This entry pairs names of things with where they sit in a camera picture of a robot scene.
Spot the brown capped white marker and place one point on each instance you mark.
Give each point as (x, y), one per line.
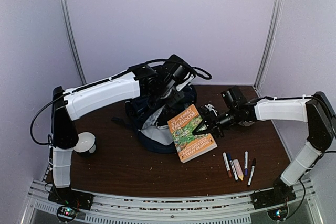
(227, 165)

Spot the white cup with black base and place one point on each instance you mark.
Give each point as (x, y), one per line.
(86, 145)

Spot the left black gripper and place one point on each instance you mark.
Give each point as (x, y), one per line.
(171, 101)

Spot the black marker pen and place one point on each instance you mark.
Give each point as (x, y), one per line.
(251, 172)

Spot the pink and yellow highlighter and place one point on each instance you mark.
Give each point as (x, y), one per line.
(238, 169)

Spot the front aluminium rail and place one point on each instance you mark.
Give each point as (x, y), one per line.
(229, 208)

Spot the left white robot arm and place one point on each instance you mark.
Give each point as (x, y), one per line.
(69, 105)

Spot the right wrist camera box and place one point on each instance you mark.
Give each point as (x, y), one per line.
(233, 97)

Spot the left aluminium frame post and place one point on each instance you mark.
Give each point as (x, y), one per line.
(71, 40)

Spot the purple capped white marker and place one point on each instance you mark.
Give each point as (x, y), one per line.
(245, 163)

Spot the orange Treehouse paperback book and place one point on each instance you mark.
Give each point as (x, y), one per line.
(190, 145)

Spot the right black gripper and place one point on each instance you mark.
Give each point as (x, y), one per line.
(214, 126)

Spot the blue capped white marker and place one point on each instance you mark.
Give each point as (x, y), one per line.
(232, 167)

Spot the aluminium frame post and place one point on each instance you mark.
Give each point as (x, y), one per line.
(71, 40)
(269, 45)

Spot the white scalloped ceramic bowl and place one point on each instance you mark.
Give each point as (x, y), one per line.
(242, 126)

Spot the right aluminium frame post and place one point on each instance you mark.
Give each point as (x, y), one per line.
(269, 45)

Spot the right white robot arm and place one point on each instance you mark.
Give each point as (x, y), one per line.
(314, 110)

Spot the navy blue student backpack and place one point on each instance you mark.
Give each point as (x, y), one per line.
(150, 125)

